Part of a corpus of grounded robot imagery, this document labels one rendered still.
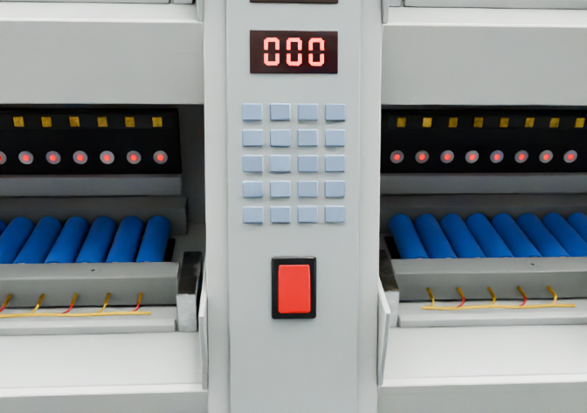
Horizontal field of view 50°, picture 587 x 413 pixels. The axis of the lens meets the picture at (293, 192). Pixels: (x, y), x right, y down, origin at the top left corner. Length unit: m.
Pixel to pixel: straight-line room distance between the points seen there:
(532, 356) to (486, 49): 0.18
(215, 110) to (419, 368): 0.19
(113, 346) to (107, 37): 0.18
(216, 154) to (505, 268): 0.21
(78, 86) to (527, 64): 0.25
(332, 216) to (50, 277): 0.19
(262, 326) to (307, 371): 0.04
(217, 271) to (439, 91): 0.16
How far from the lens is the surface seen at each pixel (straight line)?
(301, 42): 0.34
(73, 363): 0.39
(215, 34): 0.34
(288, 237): 0.34
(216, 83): 0.34
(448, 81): 0.37
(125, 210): 0.50
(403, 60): 0.36
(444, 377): 0.38
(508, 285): 0.45
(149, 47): 0.35
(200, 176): 0.54
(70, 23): 0.35
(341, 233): 0.34
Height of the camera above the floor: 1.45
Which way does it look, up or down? 5 degrees down
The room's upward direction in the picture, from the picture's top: straight up
